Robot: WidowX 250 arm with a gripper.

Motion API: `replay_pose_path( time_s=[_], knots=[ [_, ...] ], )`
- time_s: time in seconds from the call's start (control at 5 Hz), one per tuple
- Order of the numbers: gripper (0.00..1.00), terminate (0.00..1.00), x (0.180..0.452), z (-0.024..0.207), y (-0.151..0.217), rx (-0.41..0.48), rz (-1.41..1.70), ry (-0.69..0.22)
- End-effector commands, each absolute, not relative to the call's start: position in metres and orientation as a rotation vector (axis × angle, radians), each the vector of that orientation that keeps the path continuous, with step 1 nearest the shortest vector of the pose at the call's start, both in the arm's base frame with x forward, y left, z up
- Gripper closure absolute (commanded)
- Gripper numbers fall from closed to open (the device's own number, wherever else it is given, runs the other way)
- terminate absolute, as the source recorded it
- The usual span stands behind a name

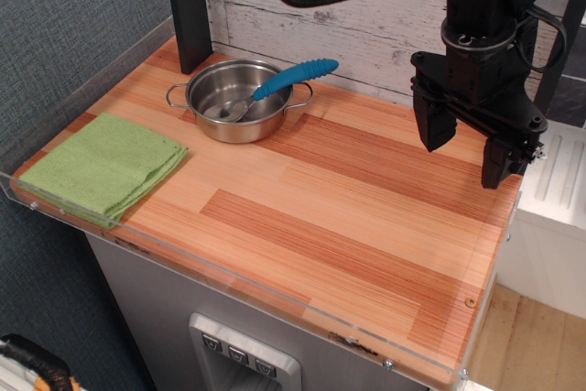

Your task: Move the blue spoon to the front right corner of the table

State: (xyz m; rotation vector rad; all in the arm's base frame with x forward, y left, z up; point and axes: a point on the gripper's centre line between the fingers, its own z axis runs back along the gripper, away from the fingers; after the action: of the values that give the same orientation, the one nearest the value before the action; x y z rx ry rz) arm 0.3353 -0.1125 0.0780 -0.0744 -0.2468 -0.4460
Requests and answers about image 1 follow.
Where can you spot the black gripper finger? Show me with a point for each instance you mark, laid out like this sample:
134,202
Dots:
436,125
501,159

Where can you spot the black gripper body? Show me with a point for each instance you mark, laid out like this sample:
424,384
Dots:
487,95

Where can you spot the blue handled metal spoon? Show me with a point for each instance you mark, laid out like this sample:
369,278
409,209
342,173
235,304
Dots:
235,110

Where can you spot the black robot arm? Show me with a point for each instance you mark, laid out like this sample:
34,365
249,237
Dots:
485,28

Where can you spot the white toy sink unit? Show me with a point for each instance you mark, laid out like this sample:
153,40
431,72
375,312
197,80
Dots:
543,256

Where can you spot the stainless steel pot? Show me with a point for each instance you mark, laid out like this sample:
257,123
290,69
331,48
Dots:
234,79

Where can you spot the clear acrylic table guard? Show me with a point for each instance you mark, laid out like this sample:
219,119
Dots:
393,269

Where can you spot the silver dispenser panel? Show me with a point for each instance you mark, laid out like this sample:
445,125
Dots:
232,360

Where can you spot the grey toy fridge cabinet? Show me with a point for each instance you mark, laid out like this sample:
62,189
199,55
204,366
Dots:
157,302

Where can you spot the green folded cloth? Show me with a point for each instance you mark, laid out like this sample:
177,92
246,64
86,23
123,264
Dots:
101,171

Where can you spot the black orange object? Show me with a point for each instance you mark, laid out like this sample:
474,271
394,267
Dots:
27,366

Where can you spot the dark left post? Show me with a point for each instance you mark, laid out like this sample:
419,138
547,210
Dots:
193,35

